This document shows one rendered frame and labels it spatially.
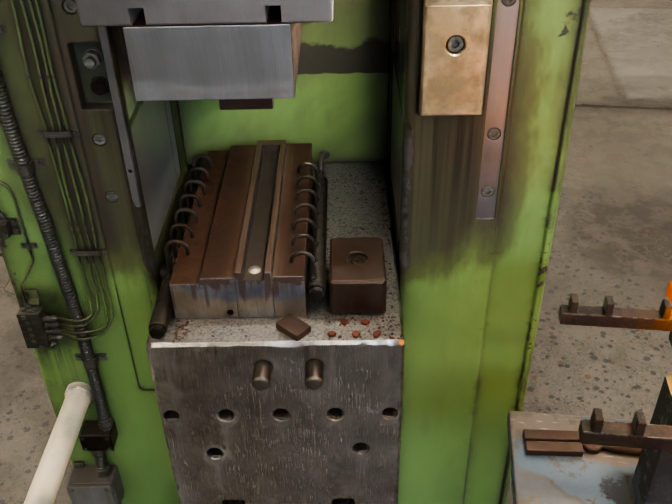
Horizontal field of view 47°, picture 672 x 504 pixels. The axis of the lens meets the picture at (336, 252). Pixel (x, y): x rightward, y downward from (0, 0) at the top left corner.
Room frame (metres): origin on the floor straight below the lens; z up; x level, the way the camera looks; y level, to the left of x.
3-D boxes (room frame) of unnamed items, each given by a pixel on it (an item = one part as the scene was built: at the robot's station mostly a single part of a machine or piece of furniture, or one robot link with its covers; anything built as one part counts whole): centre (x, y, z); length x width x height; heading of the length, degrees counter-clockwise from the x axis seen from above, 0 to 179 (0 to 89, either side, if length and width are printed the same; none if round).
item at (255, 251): (1.11, 0.12, 0.99); 0.42 x 0.05 x 0.01; 179
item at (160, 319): (1.04, 0.26, 0.93); 0.40 x 0.03 x 0.03; 179
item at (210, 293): (1.11, 0.14, 0.96); 0.42 x 0.20 x 0.09; 179
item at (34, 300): (1.02, 0.52, 0.80); 0.06 x 0.03 x 0.14; 89
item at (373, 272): (0.95, -0.03, 0.95); 0.12 x 0.08 x 0.06; 179
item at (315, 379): (0.82, 0.04, 0.87); 0.04 x 0.03 x 0.03; 179
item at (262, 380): (0.82, 0.11, 0.87); 0.04 x 0.03 x 0.03; 179
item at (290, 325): (0.86, 0.07, 0.92); 0.04 x 0.03 x 0.01; 47
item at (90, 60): (1.05, 0.34, 1.24); 0.03 x 0.03 x 0.07; 89
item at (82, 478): (1.02, 0.51, 0.36); 0.09 x 0.07 x 0.12; 89
